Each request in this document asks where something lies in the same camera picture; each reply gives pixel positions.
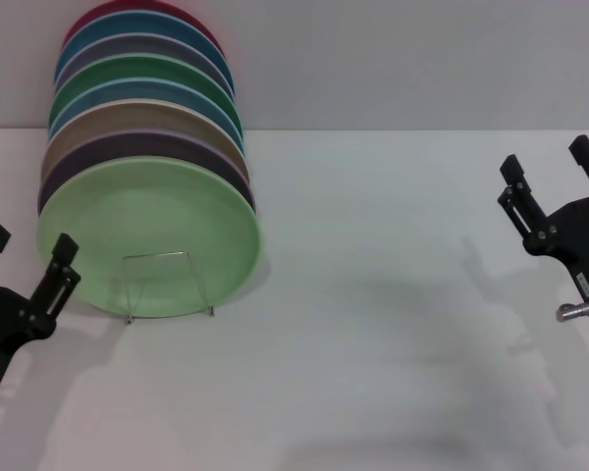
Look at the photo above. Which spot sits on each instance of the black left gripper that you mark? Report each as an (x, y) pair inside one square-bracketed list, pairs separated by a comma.
[(5, 324)]

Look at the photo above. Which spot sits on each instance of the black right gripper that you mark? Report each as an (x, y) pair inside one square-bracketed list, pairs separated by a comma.
[(584, 235)]

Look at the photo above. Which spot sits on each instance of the light green plate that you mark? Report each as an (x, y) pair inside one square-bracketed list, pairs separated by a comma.
[(152, 211)]

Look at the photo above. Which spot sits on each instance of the clear plate rack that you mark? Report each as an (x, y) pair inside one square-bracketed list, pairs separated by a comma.
[(128, 319)]

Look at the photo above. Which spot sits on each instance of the lavender purple plate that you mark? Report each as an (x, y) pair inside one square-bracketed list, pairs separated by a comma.
[(127, 147)]

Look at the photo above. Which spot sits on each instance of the tan beige plate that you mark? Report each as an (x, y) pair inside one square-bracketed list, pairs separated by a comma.
[(142, 115)]

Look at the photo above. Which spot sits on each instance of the light blue plate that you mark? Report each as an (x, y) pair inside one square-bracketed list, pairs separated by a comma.
[(142, 89)]

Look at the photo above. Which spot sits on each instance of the dark green plate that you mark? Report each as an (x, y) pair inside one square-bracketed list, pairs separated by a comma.
[(142, 66)]

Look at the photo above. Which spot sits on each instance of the grey purple plate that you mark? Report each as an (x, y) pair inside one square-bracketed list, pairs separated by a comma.
[(142, 45)]

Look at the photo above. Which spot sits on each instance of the red plate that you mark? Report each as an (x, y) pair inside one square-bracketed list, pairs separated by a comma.
[(86, 19)]

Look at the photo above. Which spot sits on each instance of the teal blue plate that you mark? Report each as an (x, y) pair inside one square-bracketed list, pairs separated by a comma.
[(142, 24)]

